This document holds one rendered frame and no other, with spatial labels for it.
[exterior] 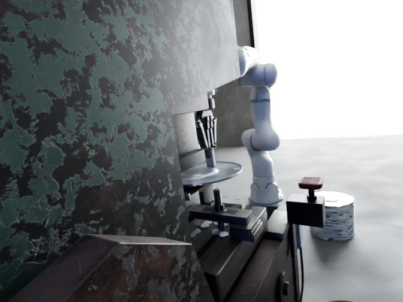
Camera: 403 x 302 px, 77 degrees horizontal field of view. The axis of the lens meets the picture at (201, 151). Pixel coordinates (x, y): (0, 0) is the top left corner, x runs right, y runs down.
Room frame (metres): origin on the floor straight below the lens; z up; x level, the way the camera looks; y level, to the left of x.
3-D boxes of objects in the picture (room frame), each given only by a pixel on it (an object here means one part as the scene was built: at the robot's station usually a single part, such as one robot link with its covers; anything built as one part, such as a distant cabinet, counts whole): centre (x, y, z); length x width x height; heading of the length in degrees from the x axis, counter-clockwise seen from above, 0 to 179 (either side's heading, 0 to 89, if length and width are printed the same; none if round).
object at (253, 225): (0.56, -0.03, 0.76); 0.17 x 0.06 x 0.10; 58
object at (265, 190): (1.34, -0.33, 0.52); 0.22 x 0.19 x 0.14; 155
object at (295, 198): (0.68, -0.27, 0.62); 0.10 x 0.06 x 0.20; 58
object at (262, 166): (1.34, -0.30, 0.71); 0.18 x 0.11 x 0.25; 22
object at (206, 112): (0.86, -0.03, 0.98); 0.08 x 0.07 x 0.09; 149
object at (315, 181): (0.67, -0.29, 0.72); 0.07 x 0.06 x 0.08; 148
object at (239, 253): (0.65, 0.11, 0.68); 0.45 x 0.30 x 0.06; 58
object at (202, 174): (0.81, 0.02, 0.79); 0.29 x 0.29 x 0.01
